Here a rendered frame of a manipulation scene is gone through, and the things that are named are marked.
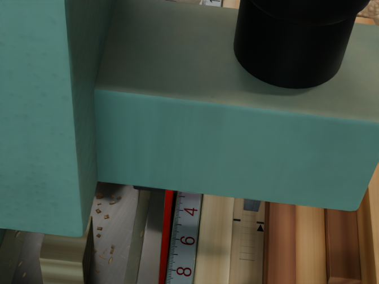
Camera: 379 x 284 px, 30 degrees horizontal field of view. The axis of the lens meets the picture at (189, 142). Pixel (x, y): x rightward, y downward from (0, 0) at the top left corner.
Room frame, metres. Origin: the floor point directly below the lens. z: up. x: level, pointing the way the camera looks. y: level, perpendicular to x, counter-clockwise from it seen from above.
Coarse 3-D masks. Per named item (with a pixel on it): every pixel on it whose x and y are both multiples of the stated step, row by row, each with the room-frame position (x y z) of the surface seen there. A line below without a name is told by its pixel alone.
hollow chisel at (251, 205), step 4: (244, 200) 0.25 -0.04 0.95; (248, 200) 0.25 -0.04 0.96; (252, 200) 0.25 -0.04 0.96; (256, 200) 0.25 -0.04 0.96; (244, 204) 0.25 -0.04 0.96; (248, 204) 0.25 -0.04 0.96; (252, 204) 0.25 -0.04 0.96; (256, 204) 0.25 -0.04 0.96; (244, 208) 0.25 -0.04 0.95; (248, 208) 0.25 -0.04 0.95; (252, 208) 0.25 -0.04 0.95; (256, 208) 0.25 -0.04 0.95
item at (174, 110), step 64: (128, 0) 0.28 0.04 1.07; (128, 64) 0.24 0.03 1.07; (192, 64) 0.24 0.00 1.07; (128, 128) 0.22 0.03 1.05; (192, 128) 0.22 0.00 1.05; (256, 128) 0.22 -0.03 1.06; (320, 128) 0.22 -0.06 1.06; (192, 192) 0.22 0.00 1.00; (256, 192) 0.22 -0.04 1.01; (320, 192) 0.22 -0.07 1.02
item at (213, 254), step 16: (224, 0) 0.44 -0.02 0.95; (208, 208) 0.25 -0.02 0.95; (224, 208) 0.25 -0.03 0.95; (208, 224) 0.23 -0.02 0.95; (224, 224) 0.24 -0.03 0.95; (208, 240) 0.22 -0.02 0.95; (224, 240) 0.22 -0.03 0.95; (208, 256) 0.21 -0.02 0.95; (224, 256) 0.21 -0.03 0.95; (208, 272) 0.20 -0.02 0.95; (224, 272) 0.20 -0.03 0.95
